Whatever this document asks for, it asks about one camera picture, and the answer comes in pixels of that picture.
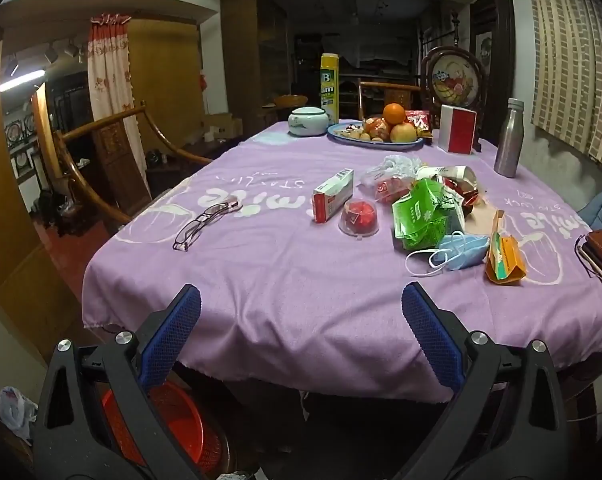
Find green snack bag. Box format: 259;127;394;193
392;179;465;252

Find white ceramic lidded jar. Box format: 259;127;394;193
288;106;330;136

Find blue oval fruit plate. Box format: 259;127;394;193
327;122;424;152

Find orange paper packet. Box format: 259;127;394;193
485;210;526;285

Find red white medicine box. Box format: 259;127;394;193
312;168;354;223

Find yellow green canister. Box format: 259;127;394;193
320;53;339;125

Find clear plastic jelly cup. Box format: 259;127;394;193
339;200;379;240

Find dark-framed eyeglasses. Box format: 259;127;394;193
172;195;242;252

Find white plastic bag on floor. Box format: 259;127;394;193
0;387;38;442

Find far wooden chair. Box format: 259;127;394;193
357;78;421;120

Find wooden round-back armchair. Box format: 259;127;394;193
32;87;212;228

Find purple printed tablecloth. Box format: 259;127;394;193
82;125;602;403

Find red candy packet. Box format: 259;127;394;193
406;110;431;131

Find orange fruit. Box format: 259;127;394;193
382;103;406;126

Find blue face mask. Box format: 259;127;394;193
405;231;490;278

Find red foil snack wrapper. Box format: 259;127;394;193
436;165;482;208

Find red white floral curtain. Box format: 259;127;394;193
86;13;152;196

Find steel water bottle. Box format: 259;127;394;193
494;98;524;179

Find yellow red apple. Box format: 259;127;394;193
390;122;418;143

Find crumpled clear plastic bag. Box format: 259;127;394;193
358;155;423;205

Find beige checkered curtain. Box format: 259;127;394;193
531;0;602;165

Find red white tissue box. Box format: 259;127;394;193
438;105;478;155

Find wrapped red apple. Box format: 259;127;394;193
364;117;390;142

